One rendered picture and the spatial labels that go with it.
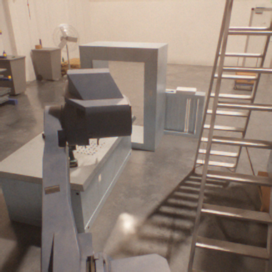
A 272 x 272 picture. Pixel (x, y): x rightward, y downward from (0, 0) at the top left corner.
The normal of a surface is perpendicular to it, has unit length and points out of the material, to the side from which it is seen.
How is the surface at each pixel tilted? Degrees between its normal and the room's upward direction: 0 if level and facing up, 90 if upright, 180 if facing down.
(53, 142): 51
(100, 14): 90
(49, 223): 37
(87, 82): 56
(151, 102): 90
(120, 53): 90
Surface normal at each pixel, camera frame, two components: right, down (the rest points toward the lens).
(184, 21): -0.31, 0.41
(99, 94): 0.16, -0.15
